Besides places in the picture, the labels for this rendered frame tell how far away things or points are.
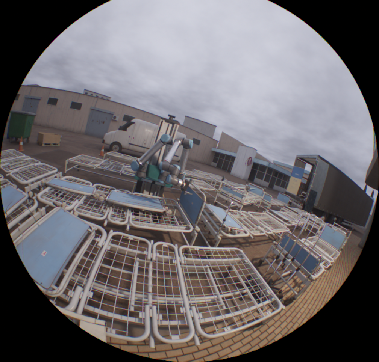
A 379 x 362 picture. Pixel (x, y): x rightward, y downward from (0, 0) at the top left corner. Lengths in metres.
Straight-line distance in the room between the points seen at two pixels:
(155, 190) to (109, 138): 6.73
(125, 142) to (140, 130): 1.22
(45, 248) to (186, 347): 1.24
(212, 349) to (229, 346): 0.16
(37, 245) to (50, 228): 0.20
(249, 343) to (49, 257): 1.71
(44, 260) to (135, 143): 8.26
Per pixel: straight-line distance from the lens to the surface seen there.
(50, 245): 1.10
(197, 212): 1.64
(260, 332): 1.77
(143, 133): 8.75
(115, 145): 8.71
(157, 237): 2.14
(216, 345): 1.50
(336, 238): 3.88
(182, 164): 2.07
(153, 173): 2.35
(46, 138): 7.62
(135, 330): 1.35
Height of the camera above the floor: 1.33
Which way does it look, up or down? 8 degrees down
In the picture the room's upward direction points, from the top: 17 degrees clockwise
